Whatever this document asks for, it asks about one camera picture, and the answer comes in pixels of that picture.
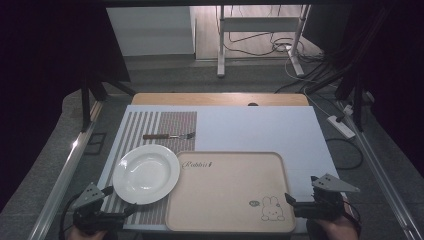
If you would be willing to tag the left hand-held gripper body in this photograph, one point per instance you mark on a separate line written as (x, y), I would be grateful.
(89, 213)

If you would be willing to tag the white ceramic plate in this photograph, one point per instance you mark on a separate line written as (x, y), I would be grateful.
(146, 173)

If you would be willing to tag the beige tray with rabbit print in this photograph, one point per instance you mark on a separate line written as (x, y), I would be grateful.
(230, 193)

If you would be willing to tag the person's right hand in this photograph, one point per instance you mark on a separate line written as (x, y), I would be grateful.
(336, 230)

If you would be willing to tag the black rectangular floor frame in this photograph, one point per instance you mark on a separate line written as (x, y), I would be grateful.
(95, 143)

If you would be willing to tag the aluminium rail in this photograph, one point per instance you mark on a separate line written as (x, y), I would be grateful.
(383, 173)
(61, 186)

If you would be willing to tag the white metal desk frame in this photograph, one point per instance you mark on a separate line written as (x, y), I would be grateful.
(260, 24)

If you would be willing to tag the person's left hand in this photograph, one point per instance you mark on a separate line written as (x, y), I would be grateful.
(85, 235)

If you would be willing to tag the white panel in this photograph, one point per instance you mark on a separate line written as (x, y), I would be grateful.
(150, 30)

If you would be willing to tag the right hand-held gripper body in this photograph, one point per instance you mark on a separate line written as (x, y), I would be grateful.
(325, 200)

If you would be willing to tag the white board table cover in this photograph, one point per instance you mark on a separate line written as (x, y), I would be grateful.
(260, 130)

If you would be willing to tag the striped woven placemat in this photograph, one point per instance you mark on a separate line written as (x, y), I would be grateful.
(176, 126)

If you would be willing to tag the white power strip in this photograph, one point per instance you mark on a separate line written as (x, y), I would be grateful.
(340, 126)

